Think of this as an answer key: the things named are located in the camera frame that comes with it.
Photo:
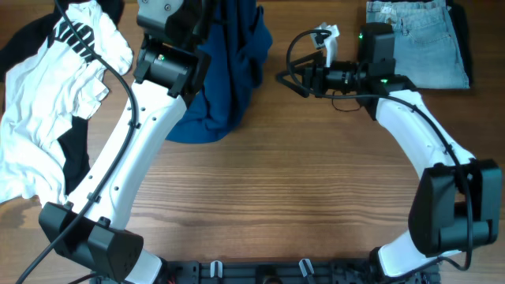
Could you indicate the black garment at left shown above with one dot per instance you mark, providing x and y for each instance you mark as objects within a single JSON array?
[{"x": 77, "y": 154}]

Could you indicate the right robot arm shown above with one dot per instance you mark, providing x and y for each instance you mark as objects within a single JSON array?
[{"x": 457, "y": 204}]

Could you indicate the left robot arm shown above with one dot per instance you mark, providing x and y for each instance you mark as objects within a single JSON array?
[{"x": 90, "y": 228}]

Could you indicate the blue polo shirt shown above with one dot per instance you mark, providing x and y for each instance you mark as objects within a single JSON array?
[{"x": 238, "y": 46}]

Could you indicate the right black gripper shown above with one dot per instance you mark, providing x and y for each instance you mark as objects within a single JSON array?
[{"x": 308, "y": 77}]

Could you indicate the white printed t-shirt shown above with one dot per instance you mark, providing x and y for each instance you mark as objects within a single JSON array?
[{"x": 43, "y": 98}]

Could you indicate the folded light blue jeans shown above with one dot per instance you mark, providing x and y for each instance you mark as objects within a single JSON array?
[{"x": 426, "y": 46}]

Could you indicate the black folded garment under jeans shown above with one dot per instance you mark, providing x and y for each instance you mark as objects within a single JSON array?
[{"x": 461, "y": 28}]

